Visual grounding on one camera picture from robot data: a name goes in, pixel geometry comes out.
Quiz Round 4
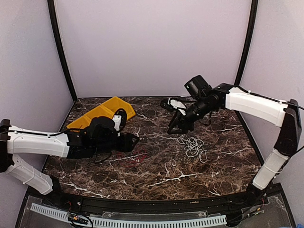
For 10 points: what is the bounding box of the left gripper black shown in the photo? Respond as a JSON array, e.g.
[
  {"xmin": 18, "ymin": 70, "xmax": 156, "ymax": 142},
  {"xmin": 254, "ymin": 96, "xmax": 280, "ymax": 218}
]
[{"xmin": 92, "ymin": 132, "xmax": 139, "ymax": 155}]

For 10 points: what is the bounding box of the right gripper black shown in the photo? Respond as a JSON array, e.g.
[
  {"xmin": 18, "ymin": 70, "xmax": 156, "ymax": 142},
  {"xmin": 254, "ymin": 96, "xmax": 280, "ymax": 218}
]
[{"xmin": 167, "ymin": 96, "xmax": 216, "ymax": 134}]

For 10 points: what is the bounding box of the red cable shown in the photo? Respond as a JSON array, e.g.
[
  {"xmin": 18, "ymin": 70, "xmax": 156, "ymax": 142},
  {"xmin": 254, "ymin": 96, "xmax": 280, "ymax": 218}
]
[{"xmin": 115, "ymin": 148, "xmax": 149, "ymax": 169}]

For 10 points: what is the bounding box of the white cable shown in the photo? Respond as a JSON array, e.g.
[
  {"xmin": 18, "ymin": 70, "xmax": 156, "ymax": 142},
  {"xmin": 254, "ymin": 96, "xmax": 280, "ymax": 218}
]
[{"xmin": 175, "ymin": 134, "xmax": 211, "ymax": 164}]

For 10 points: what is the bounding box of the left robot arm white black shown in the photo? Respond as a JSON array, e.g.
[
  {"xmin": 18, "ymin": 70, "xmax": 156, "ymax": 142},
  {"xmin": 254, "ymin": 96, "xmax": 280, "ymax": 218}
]
[{"xmin": 0, "ymin": 116, "xmax": 140, "ymax": 207}]

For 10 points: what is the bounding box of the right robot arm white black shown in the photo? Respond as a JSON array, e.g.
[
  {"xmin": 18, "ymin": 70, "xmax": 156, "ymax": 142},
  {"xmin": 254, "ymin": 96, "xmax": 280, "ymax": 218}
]
[{"xmin": 160, "ymin": 75, "xmax": 302, "ymax": 206}]

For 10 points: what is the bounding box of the right yellow plastic bin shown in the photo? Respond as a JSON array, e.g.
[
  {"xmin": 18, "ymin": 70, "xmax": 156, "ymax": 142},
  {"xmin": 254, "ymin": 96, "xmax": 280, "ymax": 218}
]
[{"xmin": 102, "ymin": 96, "xmax": 136, "ymax": 120}]

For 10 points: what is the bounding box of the yellow plastic bin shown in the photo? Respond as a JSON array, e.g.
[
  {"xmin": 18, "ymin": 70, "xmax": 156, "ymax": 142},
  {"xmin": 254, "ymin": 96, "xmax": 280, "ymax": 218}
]
[
  {"xmin": 66, "ymin": 114, "xmax": 92, "ymax": 129},
  {"xmin": 102, "ymin": 96, "xmax": 136, "ymax": 120},
  {"xmin": 85, "ymin": 104, "xmax": 114, "ymax": 119}
]

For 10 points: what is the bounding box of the middle yellow plastic bin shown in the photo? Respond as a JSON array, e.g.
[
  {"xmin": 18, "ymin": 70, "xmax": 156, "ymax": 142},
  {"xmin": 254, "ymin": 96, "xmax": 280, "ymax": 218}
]
[{"xmin": 85, "ymin": 104, "xmax": 114, "ymax": 119}]

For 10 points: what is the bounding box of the left yellow plastic bin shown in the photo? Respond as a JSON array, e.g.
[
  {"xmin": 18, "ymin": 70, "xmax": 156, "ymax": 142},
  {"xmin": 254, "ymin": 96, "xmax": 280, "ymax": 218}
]
[{"xmin": 66, "ymin": 114, "xmax": 92, "ymax": 129}]

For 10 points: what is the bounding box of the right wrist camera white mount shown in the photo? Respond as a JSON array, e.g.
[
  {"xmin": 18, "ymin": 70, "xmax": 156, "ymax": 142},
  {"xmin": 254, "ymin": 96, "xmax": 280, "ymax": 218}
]
[{"xmin": 160, "ymin": 98, "xmax": 187, "ymax": 115}]

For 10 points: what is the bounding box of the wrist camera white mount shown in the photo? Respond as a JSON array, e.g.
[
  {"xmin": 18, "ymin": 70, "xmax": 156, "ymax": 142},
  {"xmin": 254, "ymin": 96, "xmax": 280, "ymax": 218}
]
[
  {"xmin": 160, "ymin": 98, "xmax": 187, "ymax": 115},
  {"xmin": 112, "ymin": 108, "xmax": 127, "ymax": 133}
]

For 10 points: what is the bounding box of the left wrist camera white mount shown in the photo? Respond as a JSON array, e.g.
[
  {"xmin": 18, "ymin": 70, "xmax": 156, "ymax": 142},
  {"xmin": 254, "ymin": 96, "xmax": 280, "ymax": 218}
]
[{"xmin": 112, "ymin": 108, "xmax": 127, "ymax": 133}]

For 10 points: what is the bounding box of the black front rail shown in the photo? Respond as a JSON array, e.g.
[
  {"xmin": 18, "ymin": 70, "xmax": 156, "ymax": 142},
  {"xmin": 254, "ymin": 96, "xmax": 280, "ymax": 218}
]
[{"xmin": 44, "ymin": 192, "xmax": 268, "ymax": 215}]

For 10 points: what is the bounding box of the white slotted cable duct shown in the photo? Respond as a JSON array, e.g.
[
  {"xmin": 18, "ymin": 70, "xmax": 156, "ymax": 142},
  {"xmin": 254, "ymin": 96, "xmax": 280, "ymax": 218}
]
[{"xmin": 30, "ymin": 203, "xmax": 227, "ymax": 228}]

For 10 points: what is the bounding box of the small circuit board with wires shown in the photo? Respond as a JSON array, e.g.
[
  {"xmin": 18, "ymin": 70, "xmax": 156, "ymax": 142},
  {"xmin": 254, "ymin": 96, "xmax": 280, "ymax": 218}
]
[{"xmin": 67, "ymin": 212, "xmax": 89, "ymax": 226}]

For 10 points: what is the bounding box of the right black frame post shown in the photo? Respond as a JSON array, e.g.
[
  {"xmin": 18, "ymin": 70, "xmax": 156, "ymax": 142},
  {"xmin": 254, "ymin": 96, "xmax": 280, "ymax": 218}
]
[{"xmin": 229, "ymin": 0, "xmax": 259, "ymax": 95}]

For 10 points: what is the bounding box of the black frame post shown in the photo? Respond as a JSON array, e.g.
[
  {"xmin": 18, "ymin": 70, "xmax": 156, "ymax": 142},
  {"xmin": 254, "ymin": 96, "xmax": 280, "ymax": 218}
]
[
  {"xmin": 229, "ymin": 0, "xmax": 259, "ymax": 95},
  {"xmin": 47, "ymin": 0, "xmax": 78, "ymax": 103}
]

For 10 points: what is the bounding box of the left black frame post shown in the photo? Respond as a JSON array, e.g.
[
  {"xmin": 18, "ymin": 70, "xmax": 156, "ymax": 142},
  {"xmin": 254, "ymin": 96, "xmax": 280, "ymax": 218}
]
[{"xmin": 47, "ymin": 0, "xmax": 78, "ymax": 103}]

